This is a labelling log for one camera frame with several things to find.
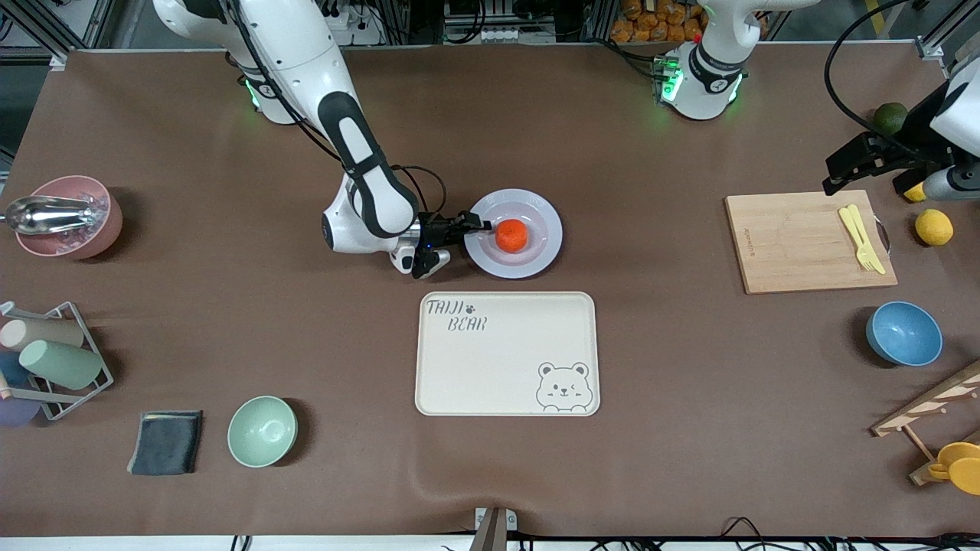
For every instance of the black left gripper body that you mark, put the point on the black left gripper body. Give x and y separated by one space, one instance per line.
913 150

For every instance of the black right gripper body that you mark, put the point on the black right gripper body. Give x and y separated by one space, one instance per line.
437 230

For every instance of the white round plate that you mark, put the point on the white round plate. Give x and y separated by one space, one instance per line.
536 252

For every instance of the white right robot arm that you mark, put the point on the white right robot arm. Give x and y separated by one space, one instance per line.
298 53

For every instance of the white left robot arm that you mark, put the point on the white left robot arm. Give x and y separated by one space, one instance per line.
700 84

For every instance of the green lime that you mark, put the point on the green lime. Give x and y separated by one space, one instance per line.
890 119

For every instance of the yellow lemon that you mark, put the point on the yellow lemon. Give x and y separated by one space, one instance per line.
913 193
935 227

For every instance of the yellow plastic fork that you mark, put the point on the yellow plastic fork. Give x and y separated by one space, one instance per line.
851 227

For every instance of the yellow plastic knife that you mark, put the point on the yellow plastic knife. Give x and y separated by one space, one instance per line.
860 227

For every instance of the wooden cutting board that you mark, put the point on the wooden cutting board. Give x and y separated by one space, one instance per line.
781 237

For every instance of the cream bear print tray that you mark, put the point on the cream bear print tray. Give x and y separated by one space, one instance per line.
498 360

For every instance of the blue bowl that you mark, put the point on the blue bowl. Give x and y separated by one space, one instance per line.
904 334

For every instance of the white power strip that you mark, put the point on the white power strip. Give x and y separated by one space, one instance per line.
356 27

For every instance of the orange fruit pile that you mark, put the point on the orange fruit pile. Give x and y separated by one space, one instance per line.
658 23

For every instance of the wooden dish rack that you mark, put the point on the wooden dish rack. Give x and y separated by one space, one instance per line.
930 402

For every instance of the light green bowl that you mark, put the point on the light green bowl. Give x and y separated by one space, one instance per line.
262 431

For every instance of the yellow cup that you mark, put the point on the yellow cup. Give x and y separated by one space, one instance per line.
968 478
961 451

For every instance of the pink bowl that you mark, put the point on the pink bowl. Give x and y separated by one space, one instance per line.
111 222

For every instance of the dark grey folded cloth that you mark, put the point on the dark grey folded cloth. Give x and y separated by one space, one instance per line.
164 444

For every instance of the clear ice cubes heap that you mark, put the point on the clear ice cubes heap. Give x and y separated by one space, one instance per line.
65 241

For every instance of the silver metal scoop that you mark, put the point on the silver metal scoop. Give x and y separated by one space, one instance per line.
46 216

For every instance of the light green cup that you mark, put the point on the light green cup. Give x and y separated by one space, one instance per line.
61 364

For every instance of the beige cup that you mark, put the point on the beige cup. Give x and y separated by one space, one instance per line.
46 333

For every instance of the blue cup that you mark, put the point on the blue cup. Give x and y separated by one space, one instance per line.
11 371

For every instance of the purple cup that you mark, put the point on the purple cup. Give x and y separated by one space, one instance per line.
15 413

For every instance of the aluminium frame post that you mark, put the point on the aluminium frame post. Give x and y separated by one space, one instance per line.
53 30
938 38

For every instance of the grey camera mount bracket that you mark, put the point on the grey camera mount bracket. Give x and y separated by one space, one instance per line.
494 528

